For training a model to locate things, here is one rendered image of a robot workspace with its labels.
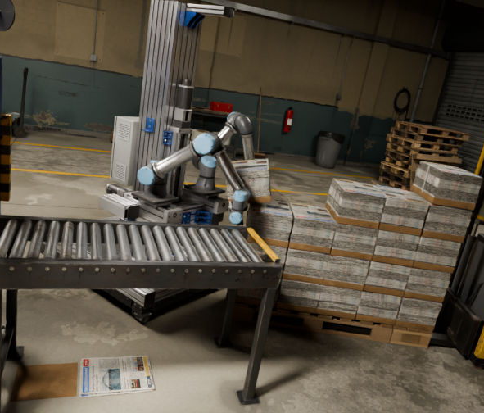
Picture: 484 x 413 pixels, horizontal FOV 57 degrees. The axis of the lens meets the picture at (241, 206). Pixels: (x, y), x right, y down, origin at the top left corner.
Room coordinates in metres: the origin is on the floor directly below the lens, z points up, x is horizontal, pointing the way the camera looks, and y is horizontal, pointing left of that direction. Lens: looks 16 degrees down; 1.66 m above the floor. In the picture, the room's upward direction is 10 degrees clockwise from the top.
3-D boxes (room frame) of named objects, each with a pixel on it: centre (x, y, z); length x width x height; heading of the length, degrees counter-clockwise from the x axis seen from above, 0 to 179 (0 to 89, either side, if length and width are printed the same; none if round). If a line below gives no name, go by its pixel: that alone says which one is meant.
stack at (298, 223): (3.01, -0.64, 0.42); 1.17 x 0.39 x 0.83; 93
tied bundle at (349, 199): (3.02, -0.77, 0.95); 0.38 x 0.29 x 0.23; 4
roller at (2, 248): (1.82, 1.02, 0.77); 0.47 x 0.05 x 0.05; 21
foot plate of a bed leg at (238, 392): (2.03, -0.21, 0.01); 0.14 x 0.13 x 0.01; 21
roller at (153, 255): (2.06, 0.42, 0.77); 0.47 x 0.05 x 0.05; 21
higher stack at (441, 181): (3.05, -1.36, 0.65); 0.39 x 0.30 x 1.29; 3
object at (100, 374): (2.03, 0.51, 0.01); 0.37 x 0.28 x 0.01; 111
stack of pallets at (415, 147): (9.21, -3.48, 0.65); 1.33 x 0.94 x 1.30; 115
